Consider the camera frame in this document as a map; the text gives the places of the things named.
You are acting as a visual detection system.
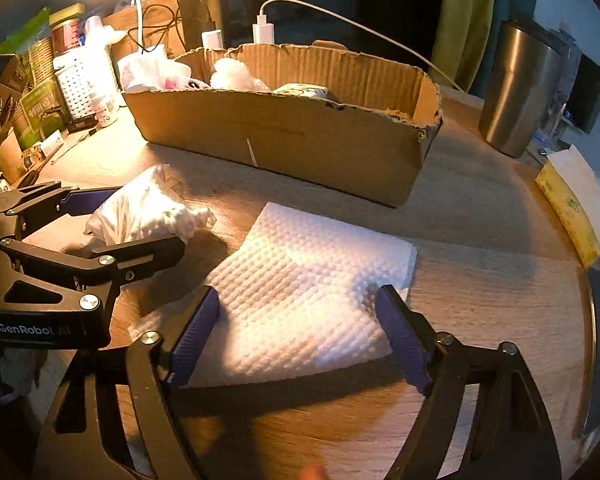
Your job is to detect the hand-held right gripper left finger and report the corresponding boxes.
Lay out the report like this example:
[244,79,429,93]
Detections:
[32,285,221,480]

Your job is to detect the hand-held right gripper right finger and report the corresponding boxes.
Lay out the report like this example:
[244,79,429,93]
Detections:
[375,284,563,480]

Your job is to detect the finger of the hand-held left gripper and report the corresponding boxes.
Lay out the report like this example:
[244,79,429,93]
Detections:
[0,235,187,316]
[0,181,126,251]

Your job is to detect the clear bag of cotton swabs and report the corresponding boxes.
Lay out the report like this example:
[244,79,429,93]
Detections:
[84,163,217,247]

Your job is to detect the white paper towel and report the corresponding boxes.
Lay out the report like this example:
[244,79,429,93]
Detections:
[127,202,418,388]

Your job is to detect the white and pink soft toy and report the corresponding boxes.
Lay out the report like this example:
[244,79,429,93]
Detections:
[117,49,193,93]

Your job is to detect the cardboard box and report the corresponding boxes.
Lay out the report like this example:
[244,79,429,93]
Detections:
[121,40,443,208]

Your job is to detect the white fluffy wad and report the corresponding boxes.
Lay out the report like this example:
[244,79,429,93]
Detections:
[209,57,271,92]

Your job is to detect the cartoon print tissue packet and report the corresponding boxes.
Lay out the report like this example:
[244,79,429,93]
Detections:
[272,82,329,102]

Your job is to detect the person's left forearm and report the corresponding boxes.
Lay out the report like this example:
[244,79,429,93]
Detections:
[0,345,56,411]

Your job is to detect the white cup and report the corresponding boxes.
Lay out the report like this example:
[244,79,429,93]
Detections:
[92,91,122,128]

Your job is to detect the green box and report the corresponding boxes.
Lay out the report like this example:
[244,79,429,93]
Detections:
[12,80,73,148]

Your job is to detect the white perforated basket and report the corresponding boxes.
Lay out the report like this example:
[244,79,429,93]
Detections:
[52,52,98,118]

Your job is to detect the gold patterned can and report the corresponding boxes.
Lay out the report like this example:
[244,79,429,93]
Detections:
[20,37,56,91]

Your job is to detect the white plastic bottle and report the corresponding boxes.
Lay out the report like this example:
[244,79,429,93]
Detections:
[82,15,126,68]

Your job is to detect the red label jar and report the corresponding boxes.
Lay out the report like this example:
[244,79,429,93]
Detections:
[50,5,88,58]

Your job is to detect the green packet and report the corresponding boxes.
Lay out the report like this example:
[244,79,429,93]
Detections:
[0,5,51,56]

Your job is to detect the yellow tissue pack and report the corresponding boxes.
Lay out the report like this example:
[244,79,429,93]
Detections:
[535,144,600,268]

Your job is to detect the stainless steel tumbler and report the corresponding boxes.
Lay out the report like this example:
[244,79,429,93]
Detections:
[478,20,568,158]

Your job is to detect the clear plastic water bottle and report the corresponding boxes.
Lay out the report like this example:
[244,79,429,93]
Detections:
[535,27,583,151]

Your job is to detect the black monitor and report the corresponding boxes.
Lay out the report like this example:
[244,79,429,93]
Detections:
[565,52,600,133]

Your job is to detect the yellow curtain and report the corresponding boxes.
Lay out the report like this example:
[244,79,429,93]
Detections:
[430,0,498,93]

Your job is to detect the black cables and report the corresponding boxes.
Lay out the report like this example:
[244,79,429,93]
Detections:
[125,0,216,53]

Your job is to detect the white charging cable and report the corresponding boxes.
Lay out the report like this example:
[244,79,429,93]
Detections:
[259,0,467,93]

